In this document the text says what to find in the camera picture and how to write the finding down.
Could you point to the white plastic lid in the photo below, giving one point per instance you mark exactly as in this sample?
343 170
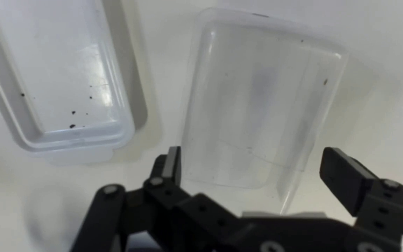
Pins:
62 71

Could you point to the clear plastic container bowl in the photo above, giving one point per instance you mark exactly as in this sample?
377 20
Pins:
258 107

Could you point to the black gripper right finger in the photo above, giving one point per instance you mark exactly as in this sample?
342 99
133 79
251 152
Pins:
343 180

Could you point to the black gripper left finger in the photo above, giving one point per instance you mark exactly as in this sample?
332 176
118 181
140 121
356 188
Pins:
171 166

